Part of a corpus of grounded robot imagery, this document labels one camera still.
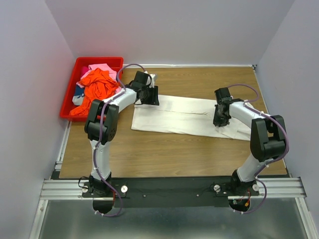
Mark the red plastic bin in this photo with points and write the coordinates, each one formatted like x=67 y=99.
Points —
x=116 y=63

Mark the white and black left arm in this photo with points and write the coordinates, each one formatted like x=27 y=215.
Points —
x=102 y=121

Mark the blue and white garment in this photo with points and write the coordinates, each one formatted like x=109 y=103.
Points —
x=78 y=96

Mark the aluminium frame rail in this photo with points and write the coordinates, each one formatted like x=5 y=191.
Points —
x=54 y=189

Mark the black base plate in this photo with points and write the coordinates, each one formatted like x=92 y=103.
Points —
x=166 y=192

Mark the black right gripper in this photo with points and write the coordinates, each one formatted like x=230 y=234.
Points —
x=222 y=122

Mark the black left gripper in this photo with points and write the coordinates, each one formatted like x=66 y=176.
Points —
x=154 y=99

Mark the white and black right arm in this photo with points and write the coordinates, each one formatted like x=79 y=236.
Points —
x=268 y=138

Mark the white t shirt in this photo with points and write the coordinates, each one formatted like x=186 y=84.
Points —
x=183 y=115

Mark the orange t shirt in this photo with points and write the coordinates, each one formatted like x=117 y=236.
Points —
x=83 y=109

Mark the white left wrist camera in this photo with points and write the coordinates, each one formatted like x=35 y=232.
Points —
x=151 y=80

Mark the pink t shirt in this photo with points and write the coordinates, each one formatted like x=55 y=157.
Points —
x=99 y=67

